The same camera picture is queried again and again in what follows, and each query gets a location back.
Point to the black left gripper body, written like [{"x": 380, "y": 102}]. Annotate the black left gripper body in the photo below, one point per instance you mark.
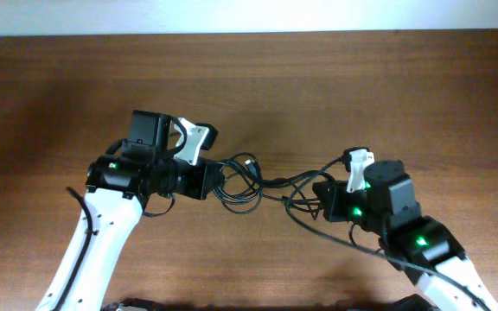
[{"x": 184, "y": 178}]

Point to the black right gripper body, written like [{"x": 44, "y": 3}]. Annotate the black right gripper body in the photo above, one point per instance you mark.
[{"x": 345, "y": 206}]

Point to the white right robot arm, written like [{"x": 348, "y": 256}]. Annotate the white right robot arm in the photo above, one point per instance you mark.
[{"x": 380, "y": 198}]

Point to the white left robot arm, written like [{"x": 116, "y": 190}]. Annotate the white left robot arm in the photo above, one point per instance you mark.
[{"x": 112, "y": 206}]

